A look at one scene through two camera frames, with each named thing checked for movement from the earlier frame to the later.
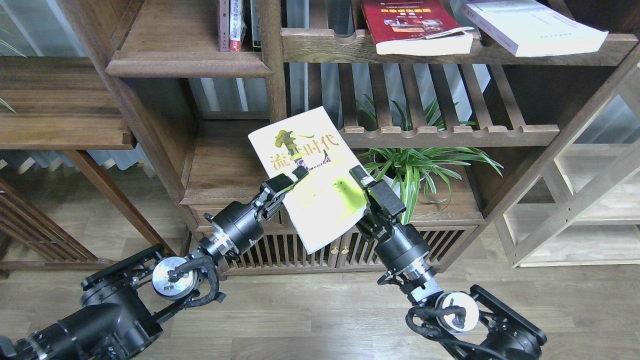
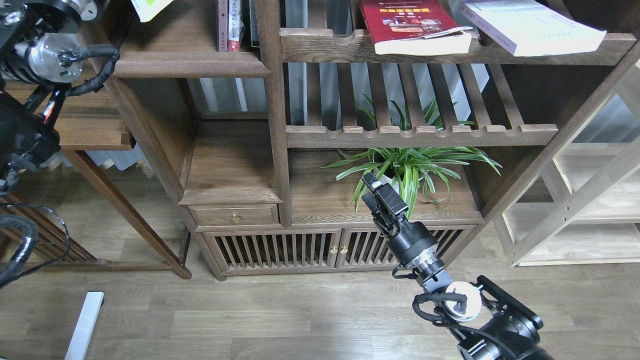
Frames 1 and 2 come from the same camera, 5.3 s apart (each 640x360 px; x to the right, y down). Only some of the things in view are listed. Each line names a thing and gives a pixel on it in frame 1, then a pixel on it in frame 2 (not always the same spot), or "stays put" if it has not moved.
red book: [399, 27] stays put
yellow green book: [331, 194] → [148, 9]
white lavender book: [535, 27] stays put
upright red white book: [237, 25] stays put
